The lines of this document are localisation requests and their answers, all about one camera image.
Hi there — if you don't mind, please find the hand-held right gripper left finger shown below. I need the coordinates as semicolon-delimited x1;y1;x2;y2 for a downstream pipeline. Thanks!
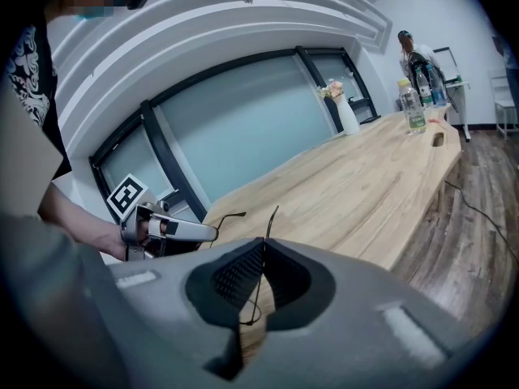
107;236;267;382

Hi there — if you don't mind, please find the white chair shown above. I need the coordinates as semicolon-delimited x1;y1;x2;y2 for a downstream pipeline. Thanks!
488;66;519;139

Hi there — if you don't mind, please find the green label plastic bottle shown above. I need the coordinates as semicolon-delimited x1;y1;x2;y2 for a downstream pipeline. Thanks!
415;67;435;109

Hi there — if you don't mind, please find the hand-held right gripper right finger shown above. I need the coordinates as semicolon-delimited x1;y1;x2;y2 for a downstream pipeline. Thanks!
263;237;484;389

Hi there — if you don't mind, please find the pink flower bouquet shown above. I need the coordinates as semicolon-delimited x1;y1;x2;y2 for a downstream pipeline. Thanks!
316;79;346;101

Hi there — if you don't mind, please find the clear bottle yellow cap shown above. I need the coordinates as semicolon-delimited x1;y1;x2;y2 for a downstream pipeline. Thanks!
397;77;428;137

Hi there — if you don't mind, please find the person's left forearm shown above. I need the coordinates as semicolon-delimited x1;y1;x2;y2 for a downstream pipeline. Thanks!
38;182;127;263

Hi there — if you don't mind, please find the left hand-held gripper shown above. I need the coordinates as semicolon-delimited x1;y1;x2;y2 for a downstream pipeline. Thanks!
105;172;219;263

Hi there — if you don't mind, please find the blue plastic bottle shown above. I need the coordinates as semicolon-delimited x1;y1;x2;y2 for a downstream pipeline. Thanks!
427;65;448;107

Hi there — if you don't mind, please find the person's left hand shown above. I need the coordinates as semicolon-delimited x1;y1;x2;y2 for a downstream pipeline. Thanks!
137;217;169;247

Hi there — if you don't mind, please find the white metal desk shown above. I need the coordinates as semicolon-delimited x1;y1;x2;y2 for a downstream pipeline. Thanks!
444;79;474;143

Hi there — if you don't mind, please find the white ceramic vase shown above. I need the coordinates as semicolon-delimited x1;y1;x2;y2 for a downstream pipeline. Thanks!
335;95;362;137

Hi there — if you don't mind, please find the black printed t-shirt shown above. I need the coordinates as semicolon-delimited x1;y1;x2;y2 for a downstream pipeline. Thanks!
6;14;73;182

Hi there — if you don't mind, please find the black backpack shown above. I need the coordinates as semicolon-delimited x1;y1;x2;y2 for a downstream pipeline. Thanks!
406;50;431;93

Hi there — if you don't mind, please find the black power cable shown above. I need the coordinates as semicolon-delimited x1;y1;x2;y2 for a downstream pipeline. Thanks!
444;178;519;267

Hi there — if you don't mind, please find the white framed screen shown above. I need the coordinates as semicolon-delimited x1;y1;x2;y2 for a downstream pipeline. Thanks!
431;46;460;84

